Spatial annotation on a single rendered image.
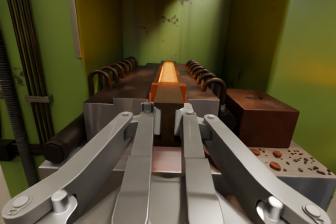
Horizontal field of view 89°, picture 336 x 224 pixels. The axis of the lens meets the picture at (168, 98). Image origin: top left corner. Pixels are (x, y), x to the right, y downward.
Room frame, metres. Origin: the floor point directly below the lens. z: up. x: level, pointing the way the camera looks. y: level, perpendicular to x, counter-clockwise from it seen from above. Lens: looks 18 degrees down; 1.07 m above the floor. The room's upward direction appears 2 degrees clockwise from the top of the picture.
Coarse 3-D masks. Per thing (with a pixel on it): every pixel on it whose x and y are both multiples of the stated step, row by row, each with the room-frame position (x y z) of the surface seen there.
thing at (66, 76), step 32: (0, 0) 0.37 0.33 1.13; (32, 0) 0.37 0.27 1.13; (64, 0) 0.37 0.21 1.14; (96, 0) 0.48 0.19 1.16; (64, 32) 0.37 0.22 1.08; (96, 32) 0.46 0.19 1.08; (64, 64) 0.37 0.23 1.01; (96, 64) 0.44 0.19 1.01; (0, 96) 0.37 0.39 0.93; (64, 96) 0.37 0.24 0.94; (32, 128) 0.37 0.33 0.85
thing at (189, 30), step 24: (144, 0) 0.71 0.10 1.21; (168, 0) 0.71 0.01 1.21; (192, 0) 0.71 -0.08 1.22; (216, 0) 0.71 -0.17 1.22; (144, 24) 0.71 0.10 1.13; (168, 24) 0.71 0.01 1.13; (192, 24) 0.71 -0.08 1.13; (216, 24) 0.71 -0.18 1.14; (144, 48) 0.71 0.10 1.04; (168, 48) 0.71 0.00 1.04; (192, 48) 0.71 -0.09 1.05; (216, 48) 0.71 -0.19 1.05; (216, 72) 0.71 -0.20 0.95
